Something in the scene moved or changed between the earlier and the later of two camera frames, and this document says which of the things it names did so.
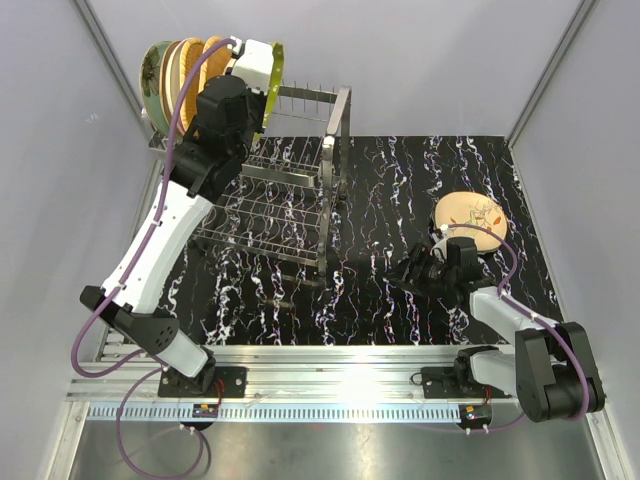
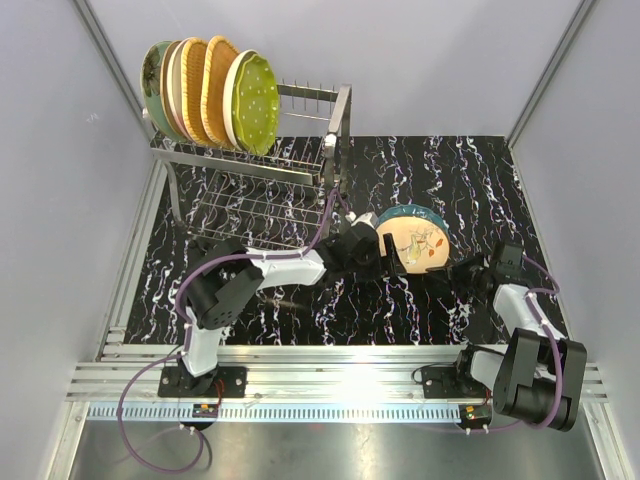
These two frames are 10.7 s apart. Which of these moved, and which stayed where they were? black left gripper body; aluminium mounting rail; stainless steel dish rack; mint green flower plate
Moved: black left gripper body
Stayed: mint green flower plate; stainless steel dish rack; aluminium mounting rail
